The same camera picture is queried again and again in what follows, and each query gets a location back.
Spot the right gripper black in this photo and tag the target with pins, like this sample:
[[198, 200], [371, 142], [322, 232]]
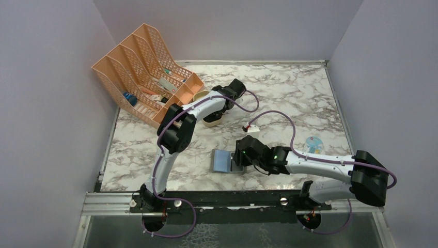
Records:
[[238, 156]]

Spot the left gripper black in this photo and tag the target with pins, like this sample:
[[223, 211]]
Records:
[[217, 112]]

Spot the grey leather card holder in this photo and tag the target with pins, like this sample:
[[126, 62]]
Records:
[[222, 162]]

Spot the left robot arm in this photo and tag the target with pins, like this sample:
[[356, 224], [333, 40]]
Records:
[[175, 134]]

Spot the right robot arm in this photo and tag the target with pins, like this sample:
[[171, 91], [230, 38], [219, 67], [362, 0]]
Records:
[[359, 177]]

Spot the beige oval tray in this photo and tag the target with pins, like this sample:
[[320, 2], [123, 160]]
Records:
[[212, 119]]

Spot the green capped marker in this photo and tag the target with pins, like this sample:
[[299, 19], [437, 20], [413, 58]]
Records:
[[168, 71]]

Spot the white tube in organizer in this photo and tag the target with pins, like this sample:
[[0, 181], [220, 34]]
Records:
[[162, 82]]

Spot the orange plastic file organizer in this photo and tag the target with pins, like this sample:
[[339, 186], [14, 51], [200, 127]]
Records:
[[130, 67]]

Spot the blue item in organizer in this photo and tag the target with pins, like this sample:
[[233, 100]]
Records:
[[132, 99]]

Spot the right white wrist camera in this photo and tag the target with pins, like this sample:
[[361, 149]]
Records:
[[251, 129]]

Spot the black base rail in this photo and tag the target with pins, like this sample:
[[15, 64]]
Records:
[[223, 207]]

